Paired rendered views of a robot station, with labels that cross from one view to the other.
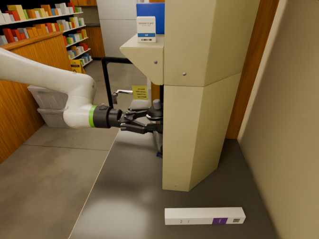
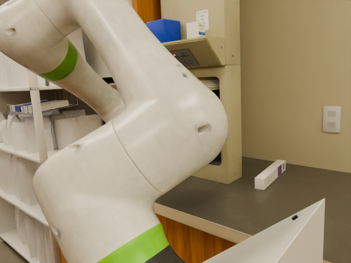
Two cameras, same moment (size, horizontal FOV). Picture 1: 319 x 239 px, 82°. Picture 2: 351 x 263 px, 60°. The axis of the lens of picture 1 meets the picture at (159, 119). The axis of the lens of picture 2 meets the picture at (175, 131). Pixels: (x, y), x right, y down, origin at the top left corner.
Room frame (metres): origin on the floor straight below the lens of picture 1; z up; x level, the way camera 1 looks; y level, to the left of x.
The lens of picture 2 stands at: (-0.06, 1.03, 1.38)
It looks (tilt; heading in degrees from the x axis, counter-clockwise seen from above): 10 degrees down; 307
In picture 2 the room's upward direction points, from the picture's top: 3 degrees counter-clockwise
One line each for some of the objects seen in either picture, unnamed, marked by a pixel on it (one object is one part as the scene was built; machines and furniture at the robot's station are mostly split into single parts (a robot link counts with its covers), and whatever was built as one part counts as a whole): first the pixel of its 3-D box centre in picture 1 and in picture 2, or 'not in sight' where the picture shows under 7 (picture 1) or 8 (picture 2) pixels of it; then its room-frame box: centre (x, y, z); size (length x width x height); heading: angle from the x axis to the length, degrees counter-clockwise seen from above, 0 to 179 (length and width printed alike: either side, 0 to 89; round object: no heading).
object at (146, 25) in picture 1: (146, 29); (196, 31); (0.57, 0.04, 1.54); 0.05 x 0.05 x 0.06; 3
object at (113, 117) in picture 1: (122, 118); not in sight; (0.62, 0.15, 1.20); 0.09 x 0.08 x 0.07; 84
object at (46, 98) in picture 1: (58, 90); not in sight; (2.45, 1.48, 0.49); 0.60 x 0.42 x 0.33; 174
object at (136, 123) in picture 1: (135, 124); not in sight; (0.58, 0.09, 1.20); 0.11 x 0.01 x 0.04; 57
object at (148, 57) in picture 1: (150, 52); (182, 55); (0.64, 0.03, 1.46); 0.32 x 0.11 x 0.10; 174
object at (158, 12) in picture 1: (153, 17); (163, 33); (0.73, 0.02, 1.56); 0.10 x 0.10 x 0.09; 84
